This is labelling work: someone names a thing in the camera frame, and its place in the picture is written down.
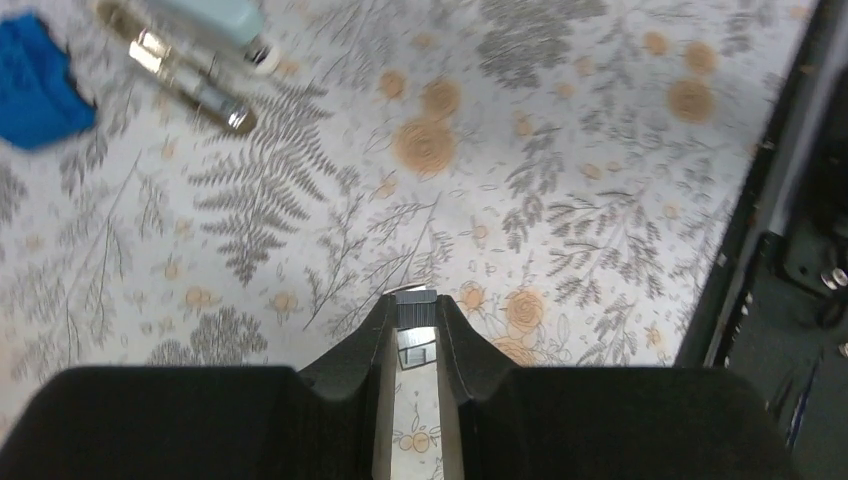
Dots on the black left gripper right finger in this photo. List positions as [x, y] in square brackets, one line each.
[469, 372]

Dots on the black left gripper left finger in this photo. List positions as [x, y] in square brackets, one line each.
[348, 422]

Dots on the silver stapler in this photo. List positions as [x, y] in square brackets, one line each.
[188, 47]

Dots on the staple strip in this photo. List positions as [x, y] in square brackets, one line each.
[416, 308]

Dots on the floral tablecloth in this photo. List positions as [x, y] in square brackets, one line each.
[564, 169]

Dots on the blue toy car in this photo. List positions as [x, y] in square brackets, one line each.
[40, 102]

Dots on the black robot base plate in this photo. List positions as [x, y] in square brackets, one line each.
[774, 307]

